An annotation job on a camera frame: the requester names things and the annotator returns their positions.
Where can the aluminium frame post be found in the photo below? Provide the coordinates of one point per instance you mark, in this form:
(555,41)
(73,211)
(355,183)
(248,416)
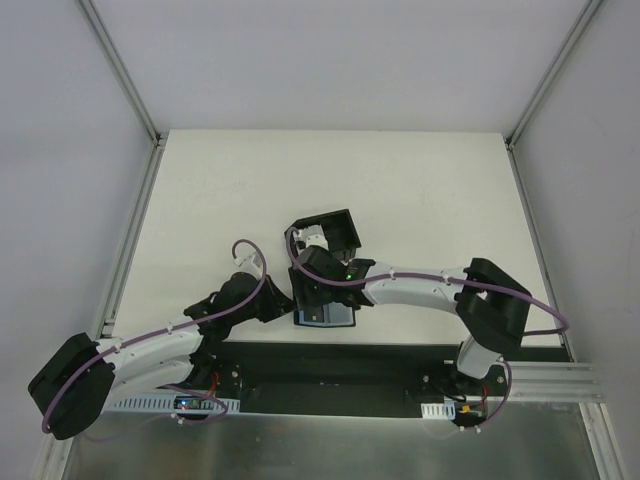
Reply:
(114,60)
(554,70)

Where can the electronics board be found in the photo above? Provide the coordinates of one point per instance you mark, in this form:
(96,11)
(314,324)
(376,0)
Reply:
(192,403)
(472,410)

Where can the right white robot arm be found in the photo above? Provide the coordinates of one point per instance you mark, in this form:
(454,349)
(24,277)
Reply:
(490,303)

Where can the left white cable duct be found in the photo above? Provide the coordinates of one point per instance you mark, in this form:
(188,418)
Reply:
(163,402)

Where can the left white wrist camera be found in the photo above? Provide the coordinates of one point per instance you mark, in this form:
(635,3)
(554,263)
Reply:
(251,263)

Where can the right white cable duct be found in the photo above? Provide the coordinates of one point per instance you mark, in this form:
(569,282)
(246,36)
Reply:
(439,411)

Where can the white cable duct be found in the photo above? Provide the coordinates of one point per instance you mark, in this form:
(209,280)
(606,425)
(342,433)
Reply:
(439,411)
(163,402)

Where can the aluminium side rail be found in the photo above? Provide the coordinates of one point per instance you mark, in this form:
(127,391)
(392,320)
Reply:
(533,228)
(107,312)

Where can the white credit card stack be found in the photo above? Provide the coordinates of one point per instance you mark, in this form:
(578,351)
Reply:
(314,232)

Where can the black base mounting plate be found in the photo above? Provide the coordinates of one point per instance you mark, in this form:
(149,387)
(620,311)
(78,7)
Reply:
(368,380)

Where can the front aluminium extrusion rail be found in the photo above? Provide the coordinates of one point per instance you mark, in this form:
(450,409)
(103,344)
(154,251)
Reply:
(555,382)

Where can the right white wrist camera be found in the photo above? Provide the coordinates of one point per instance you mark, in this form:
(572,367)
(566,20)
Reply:
(301,243)

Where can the left aluminium side rail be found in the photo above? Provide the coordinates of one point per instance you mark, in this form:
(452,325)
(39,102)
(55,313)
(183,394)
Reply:
(107,312)

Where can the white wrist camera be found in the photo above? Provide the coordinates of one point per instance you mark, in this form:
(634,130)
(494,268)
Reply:
(301,243)
(251,263)

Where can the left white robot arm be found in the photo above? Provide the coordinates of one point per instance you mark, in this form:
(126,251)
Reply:
(84,376)

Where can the black leather card holder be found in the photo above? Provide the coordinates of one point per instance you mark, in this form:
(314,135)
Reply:
(336,314)

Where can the left aluminium frame post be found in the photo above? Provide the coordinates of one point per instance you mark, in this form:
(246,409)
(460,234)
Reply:
(114,60)

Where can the right electronics board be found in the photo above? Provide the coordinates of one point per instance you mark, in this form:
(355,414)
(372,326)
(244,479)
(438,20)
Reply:
(472,410)

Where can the right aluminium side rail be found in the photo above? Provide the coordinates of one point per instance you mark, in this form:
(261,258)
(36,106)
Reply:
(533,228)

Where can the left electronics board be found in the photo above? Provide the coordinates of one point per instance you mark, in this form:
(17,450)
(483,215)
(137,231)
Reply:
(192,403)

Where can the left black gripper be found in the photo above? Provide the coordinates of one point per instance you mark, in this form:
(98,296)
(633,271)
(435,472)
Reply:
(273,304)

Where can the black card tray box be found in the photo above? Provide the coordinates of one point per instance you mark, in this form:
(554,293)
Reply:
(342,239)

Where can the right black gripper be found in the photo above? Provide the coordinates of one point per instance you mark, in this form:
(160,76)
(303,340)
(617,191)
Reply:
(304,288)

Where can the right aluminium frame post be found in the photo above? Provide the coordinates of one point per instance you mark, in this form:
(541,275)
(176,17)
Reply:
(554,70)

